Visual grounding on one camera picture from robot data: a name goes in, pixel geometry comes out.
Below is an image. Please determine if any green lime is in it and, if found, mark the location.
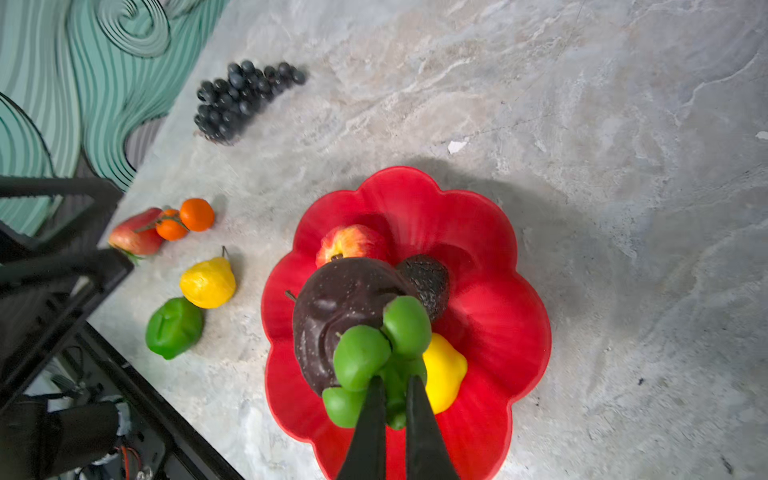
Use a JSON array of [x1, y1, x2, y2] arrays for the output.
[[145, 297, 204, 360]]

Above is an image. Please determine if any black grape bunch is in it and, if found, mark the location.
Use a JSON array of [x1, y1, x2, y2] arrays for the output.
[[193, 60, 308, 144]]

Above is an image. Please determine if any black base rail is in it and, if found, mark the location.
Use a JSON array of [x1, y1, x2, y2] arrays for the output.
[[77, 325, 242, 479]]

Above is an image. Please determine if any red peach with leaf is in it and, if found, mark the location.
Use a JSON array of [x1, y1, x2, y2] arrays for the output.
[[108, 207, 165, 262]]

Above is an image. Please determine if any dark avocado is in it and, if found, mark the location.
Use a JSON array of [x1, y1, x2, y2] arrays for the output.
[[396, 255, 450, 324]]

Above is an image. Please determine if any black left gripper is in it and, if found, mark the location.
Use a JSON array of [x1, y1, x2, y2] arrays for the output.
[[1, 176, 134, 410]]

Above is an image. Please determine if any dark purple fig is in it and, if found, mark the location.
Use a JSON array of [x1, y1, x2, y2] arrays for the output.
[[292, 258, 432, 430]]

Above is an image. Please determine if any small yellow lemon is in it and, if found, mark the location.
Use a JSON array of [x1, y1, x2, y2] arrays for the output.
[[179, 247, 237, 310]]

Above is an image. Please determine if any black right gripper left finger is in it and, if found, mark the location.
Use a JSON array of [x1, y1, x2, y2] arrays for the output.
[[336, 377, 386, 480]]

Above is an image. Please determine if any large yellow lemon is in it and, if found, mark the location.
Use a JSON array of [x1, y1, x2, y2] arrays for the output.
[[422, 333, 468, 415]]

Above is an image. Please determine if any red apple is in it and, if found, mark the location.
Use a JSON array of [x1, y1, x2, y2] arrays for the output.
[[315, 224, 390, 268]]

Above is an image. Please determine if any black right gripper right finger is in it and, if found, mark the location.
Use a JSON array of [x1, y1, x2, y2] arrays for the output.
[[406, 376, 459, 480]]

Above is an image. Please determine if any small orange tangerine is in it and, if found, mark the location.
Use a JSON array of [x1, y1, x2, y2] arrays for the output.
[[155, 209, 189, 241], [179, 198, 216, 232]]

